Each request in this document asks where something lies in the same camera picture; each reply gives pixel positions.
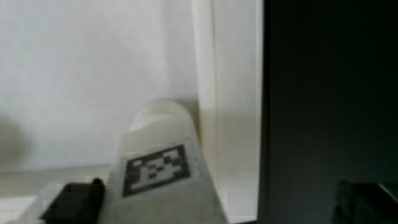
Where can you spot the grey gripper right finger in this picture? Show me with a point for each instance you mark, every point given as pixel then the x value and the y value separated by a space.
pixel 366 203

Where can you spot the white square tabletop tray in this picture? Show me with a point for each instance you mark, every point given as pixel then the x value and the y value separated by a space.
pixel 95 56

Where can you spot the white leg with marker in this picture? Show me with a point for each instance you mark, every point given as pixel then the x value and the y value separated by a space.
pixel 159 189

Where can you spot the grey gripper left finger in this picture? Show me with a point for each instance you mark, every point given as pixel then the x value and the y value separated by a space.
pixel 74 206

